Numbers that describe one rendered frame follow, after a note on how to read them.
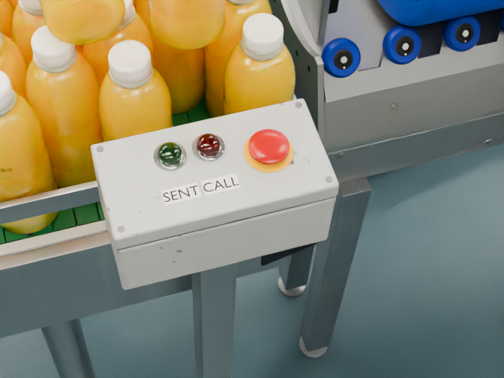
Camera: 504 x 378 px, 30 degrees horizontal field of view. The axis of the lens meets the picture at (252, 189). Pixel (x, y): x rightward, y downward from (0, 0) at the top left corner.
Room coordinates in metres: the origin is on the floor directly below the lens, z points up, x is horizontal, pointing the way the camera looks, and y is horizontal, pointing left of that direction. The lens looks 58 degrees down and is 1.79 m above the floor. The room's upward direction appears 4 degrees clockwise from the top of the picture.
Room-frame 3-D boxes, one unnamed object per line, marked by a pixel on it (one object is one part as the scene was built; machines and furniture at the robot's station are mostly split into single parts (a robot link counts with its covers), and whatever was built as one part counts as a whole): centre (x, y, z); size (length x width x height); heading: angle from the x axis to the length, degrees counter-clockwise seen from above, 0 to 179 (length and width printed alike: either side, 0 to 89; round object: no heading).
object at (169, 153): (0.46, 0.07, 1.11); 0.02 x 0.02 x 0.01
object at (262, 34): (0.60, 0.00, 1.10); 0.04 x 0.04 x 0.02
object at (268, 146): (0.47, -0.01, 1.11); 0.04 x 0.04 x 0.01
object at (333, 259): (0.75, -0.15, 0.31); 0.06 x 0.06 x 0.63; 20
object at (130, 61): (0.56, 0.12, 1.10); 0.04 x 0.04 x 0.02
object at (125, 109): (0.56, 0.12, 1.00); 0.07 x 0.07 x 0.20
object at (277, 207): (0.45, 0.03, 1.05); 0.20 x 0.10 x 0.10; 110
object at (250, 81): (0.60, 0.00, 1.00); 0.07 x 0.07 x 0.20
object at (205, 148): (0.47, 0.04, 1.11); 0.02 x 0.02 x 0.01
